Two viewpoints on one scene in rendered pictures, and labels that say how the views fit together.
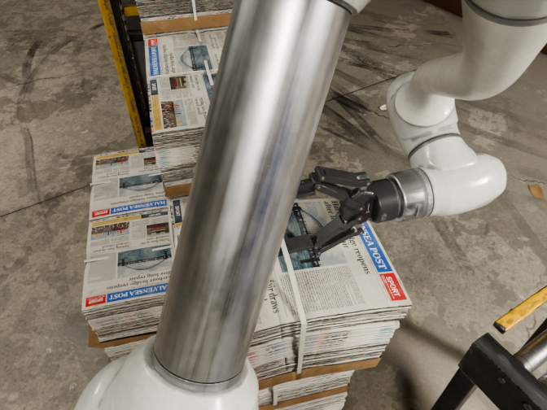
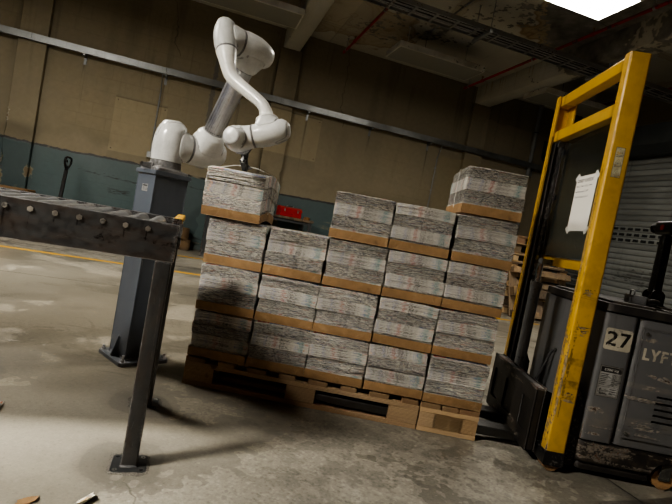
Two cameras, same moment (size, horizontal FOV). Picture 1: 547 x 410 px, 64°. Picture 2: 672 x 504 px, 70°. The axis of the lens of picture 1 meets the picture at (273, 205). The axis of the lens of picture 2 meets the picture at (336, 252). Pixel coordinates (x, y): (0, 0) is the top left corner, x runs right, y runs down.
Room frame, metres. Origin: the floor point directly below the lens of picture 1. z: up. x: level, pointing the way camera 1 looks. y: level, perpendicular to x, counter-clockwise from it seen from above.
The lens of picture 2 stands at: (1.65, -2.26, 0.89)
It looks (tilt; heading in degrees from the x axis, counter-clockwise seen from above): 3 degrees down; 105
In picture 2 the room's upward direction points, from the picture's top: 11 degrees clockwise
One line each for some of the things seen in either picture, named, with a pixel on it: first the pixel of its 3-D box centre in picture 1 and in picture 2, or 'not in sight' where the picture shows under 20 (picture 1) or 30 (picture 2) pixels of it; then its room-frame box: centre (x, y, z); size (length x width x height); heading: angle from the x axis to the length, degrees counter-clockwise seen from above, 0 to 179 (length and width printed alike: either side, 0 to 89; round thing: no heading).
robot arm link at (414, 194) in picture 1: (404, 195); not in sight; (0.57, -0.23, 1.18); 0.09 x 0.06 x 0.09; 14
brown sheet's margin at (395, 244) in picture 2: not in sight; (414, 247); (1.38, 0.23, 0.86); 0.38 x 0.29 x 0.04; 103
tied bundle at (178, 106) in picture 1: (218, 129); (361, 220); (1.10, 0.17, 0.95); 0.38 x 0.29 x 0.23; 104
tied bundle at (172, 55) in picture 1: (206, 81); (416, 230); (1.38, 0.23, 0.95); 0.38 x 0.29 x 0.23; 103
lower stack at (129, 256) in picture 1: (147, 263); not in sight; (1.08, 0.51, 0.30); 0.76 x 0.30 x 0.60; 14
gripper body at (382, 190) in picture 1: (365, 203); not in sight; (0.55, -0.16, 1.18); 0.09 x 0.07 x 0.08; 104
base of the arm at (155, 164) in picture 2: not in sight; (161, 166); (0.05, -0.07, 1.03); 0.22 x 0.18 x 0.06; 64
